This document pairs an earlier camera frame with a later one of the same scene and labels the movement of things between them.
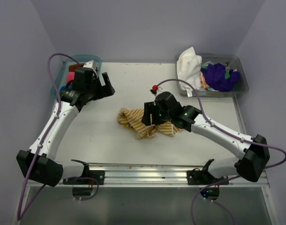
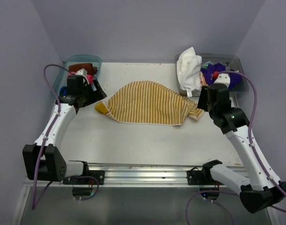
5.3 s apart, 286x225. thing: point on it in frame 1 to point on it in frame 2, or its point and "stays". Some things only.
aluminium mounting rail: (157, 176) stays
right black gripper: (151, 107) to (202, 103)
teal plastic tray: (61, 79) stays
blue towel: (62, 88) stays
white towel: (188, 65) stays
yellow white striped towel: (132, 119) to (150, 102)
